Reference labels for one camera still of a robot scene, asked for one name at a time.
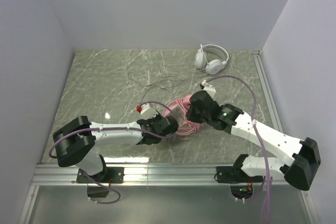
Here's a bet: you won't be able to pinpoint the pink headphones with cable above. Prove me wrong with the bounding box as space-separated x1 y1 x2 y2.
163 94 202 136

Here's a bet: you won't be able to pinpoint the white headphones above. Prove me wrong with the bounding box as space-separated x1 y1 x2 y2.
194 44 229 75

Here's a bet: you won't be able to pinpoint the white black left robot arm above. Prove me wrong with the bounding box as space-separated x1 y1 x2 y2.
48 114 179 182

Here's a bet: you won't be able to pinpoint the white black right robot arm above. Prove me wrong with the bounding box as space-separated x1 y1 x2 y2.
186 90 321 191

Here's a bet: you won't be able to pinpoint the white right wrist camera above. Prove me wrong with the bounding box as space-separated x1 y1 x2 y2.
200 80 216 99

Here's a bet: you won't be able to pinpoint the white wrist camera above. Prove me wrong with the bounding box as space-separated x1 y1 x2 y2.
137 103 158 120
200 80 216 99

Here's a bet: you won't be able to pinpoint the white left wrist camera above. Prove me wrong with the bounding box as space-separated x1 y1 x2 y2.
137 103 158 120

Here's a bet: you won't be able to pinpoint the thin grey audio cable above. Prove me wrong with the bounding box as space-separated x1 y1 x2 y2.
128 71 184 104

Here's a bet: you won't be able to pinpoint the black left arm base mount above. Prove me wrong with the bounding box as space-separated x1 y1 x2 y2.
76 165 125 199

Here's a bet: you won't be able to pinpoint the aluminium right side rail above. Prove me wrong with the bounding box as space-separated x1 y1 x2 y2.
251 50 283 132

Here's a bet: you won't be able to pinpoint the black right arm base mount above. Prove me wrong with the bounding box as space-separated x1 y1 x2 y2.
214 166 265 202

